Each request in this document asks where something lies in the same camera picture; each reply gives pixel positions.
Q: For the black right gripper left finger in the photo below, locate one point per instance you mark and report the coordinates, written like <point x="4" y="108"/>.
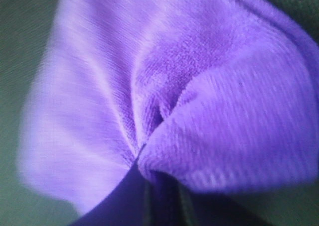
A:
<point x="123" y="207"/>

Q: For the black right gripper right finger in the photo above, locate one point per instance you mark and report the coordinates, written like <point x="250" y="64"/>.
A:
<point x="169" y="203"/>

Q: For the purple microfibre towel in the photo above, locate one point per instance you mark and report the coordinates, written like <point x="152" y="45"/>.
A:
<point x="223" y="95"/>

